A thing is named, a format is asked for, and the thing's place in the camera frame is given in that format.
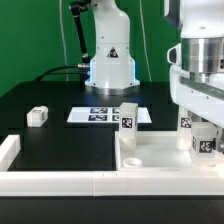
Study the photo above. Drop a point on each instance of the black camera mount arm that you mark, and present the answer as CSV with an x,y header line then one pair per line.
x,y
76,8

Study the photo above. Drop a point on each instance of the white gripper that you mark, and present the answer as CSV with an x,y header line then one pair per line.
x,y
204,100

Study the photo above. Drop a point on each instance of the AprilTag marker sheet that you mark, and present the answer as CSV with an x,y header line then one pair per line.
x,y
106,114

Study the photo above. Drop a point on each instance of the white U-shaped obstacle fence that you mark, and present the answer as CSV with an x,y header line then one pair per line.
x,y
196,181

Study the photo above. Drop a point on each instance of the white square table top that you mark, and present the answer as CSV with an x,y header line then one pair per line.
x,y
157,150

